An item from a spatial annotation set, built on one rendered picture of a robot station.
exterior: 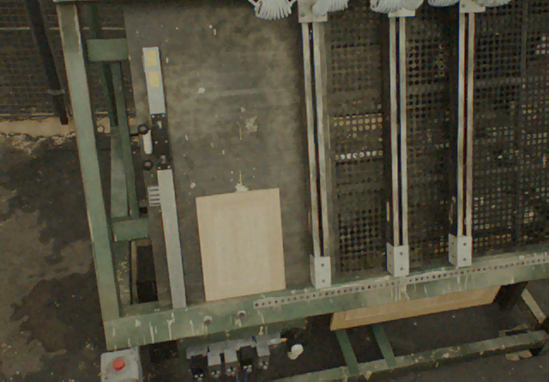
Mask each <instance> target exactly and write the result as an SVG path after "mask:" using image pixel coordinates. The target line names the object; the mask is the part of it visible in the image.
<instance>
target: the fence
mask: <svg viewBox="0 0 549 382"><path fill-rule="evenodd" d="M148 51H155V58H157V65H150V66H148V61H147V53H146V52H148ZM143 56H144V63H145V72H146V79H147V87H148V102H149V110H150V114H151V113H159V112H164V113H166V112H165V104H164V96H163V87H162V79H161V71H160V55H159V48H158V47H155V48H143ZM148 72H158V75H159V83H160V85H159V86H158V87H150V83H149V76H148ZM157 172H158V179H159V187H160V201H161V209H162V216H163V225H164V233H165V240H166V255H167V262H168V270H169V278H170V286H171V293H172V309H176V308H182V307H187V306H186V298H185V288H184V272H183V265H182V257H181V248H180V240H179V232H178V217H177V209H176V201H175V191H173V183H172V168H171V170H165V171H157Z"/></svg>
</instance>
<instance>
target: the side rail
mask: <svg viewBox="0 0 549 382"><path fill-rule="evenodd" d="M56 7H57V19H58V20H59V26H60V31H61V38H62V44H63V56H64V62H65V68H66V74H67V81H68V87H69V97H70V98H71V105H72V111H73V117H74V124H75V134H76V141H77V148H78V154H79V160H80V165H81V177H82V183H83V190H84V197H85V202H86V208H87V214H88V220H89V226H90V232H91V238H92V245H93V251H94V262H95V269H96V275H97V281H98V287H99V294H100V304H101V311H102V318H103V321H108V320H113V319H120V315H121V308H122V302H121V296H120V289H119V283H118V271H117V264H116V258H115V251H114V245H113V240H112V229H111V218H110V212H109V206H108V199H106V187H105V180H104V174H103V167H102V160H101V153H100V141H99V135H98V128H97V122H96V115H95V109H94V96H93V90H92V83H91V82H90V76H89V69H88V63H87V54H86V47H85V38H84V30H83V24H82V18H81V7H80V6H78V5H75V3H74V4H72V5H57V4H56Z"/></svg>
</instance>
